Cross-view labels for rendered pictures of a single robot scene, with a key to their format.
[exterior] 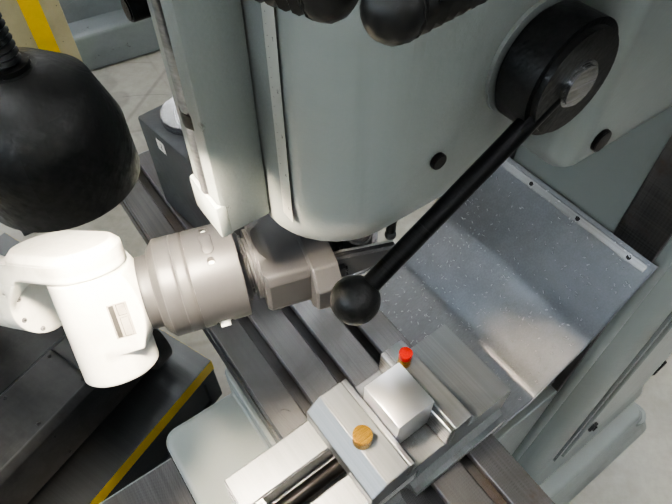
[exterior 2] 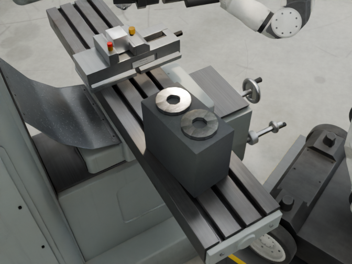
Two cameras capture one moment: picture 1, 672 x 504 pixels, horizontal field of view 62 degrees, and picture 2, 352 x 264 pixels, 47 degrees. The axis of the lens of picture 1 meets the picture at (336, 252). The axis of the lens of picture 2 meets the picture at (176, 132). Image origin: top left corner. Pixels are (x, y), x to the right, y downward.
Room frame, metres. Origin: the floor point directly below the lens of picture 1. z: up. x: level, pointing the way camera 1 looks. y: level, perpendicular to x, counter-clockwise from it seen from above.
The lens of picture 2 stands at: (1.33, 0.24, 1.81)
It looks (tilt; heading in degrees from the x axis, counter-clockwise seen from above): 49 degrees down; 187
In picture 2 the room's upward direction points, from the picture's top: 1 degrees counter-clockwise
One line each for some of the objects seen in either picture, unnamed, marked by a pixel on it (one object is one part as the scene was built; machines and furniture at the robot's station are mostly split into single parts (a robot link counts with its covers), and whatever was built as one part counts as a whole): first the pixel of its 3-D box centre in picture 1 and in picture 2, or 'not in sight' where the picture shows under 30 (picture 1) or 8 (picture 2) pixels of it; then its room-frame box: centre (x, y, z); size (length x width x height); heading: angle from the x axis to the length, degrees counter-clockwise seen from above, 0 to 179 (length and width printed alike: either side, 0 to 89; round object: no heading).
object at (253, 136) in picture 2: not in sight; (266, 130); (0.14, 0.50, 0.49); 0.22 x 0.06 x 0.06; 126
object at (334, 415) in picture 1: (358, 439); (133, 39); (0.23, -0.03, 1.00); 0.12 x 0.06 x 0.04; 37
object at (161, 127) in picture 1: (220, 175); (186, 137); (0.65, 0.19, 1.01); 0.22 x 0.12 x 0.20; 44
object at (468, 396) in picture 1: (374, 437); (127, 50); (0.24, -0.05, 0.97); 0.35 x 0.15 x 0.11; 127
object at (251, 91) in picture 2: not in sight; (244, 94); (0.05, 0.39, 0.61); 0.16 x 0.12 x 0.12; 126
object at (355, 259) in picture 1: (364, 261); not in sight; (0.31, -0.03, 1.23); 0.06 x 0.02 x 0.03; 110
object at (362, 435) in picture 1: (362, 437); (131, 30); (0.22, -0.03, 1.03); 0.02 x 0.02 x 0.02
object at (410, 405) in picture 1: (396, 404); (117, 40); (0.26, -0.07, 1.02); 0.06 x 0.05 x 0.06; 37
